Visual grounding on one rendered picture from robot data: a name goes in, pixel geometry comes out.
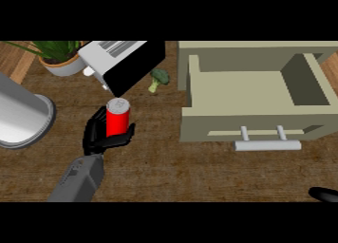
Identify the red can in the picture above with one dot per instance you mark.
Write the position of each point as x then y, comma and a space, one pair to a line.
119, 118

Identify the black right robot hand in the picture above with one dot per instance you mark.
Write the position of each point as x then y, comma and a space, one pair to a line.
330, 194

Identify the beige open drawer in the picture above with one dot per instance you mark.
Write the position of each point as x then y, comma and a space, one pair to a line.
265, 104

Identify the potted green plant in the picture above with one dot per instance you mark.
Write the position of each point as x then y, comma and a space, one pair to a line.
60, 57

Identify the large grey cylinder appliance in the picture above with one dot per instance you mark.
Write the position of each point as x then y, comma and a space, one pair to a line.
17, 110

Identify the white and black toaster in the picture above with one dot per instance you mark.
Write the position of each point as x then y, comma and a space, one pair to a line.
124, 63

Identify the beige drawer cabinet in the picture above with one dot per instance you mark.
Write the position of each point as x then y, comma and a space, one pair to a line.
250, 52

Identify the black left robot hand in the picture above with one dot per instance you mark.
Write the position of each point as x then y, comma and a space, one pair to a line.
95, 139

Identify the green broccoli floret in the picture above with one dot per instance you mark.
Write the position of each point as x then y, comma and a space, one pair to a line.
158, 79

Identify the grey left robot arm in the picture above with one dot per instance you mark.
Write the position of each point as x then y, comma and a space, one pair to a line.
80, 182

